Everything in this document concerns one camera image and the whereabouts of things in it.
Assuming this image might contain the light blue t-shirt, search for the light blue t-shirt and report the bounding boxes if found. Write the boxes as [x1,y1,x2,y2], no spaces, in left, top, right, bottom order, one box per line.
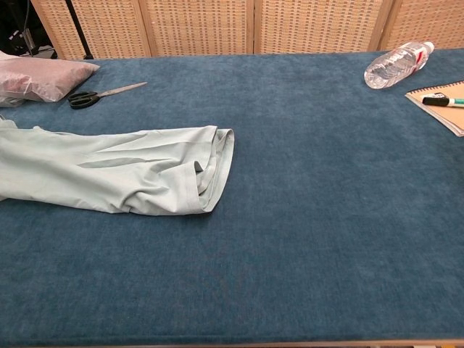
[0,115,236,218]

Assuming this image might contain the blue velvet table cover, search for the blue velvet table cover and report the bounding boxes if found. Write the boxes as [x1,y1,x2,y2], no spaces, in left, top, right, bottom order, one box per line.
[0,49,464,345]

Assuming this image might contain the wicker folding screen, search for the wicker folding screen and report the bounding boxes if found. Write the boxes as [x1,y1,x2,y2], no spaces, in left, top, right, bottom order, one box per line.
[30,0,464,61]

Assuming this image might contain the clear plastic water bottle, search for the clear plastic water bottle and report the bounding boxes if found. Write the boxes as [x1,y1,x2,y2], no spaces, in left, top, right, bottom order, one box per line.
[363,41,435,90]

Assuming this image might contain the plastic bag with red cloth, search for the plastic bag with red cloth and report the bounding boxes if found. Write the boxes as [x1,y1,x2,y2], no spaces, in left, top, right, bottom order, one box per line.
[0,50,102,103]

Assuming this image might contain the black tripod stand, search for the black tripod stand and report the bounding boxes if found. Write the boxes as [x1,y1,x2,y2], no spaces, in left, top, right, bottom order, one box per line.
[64,0,94,60]

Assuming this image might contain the black green marker pen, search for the black green marker pen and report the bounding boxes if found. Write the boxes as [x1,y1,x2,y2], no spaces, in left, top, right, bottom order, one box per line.
[422,96,464,109]

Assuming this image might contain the brown spiral notebook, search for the brown spiral notebook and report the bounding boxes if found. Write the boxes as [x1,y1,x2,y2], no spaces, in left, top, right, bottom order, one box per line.
[404,80,464,138]

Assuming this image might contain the white translucent plastic bag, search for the white translucent plastic bag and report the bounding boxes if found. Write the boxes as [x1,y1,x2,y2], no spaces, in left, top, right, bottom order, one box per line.
[0,94,26,109]

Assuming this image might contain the black-handled scissors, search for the black-handled scissors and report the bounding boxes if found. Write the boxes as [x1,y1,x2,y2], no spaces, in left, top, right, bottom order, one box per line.
[67,81,149,110]

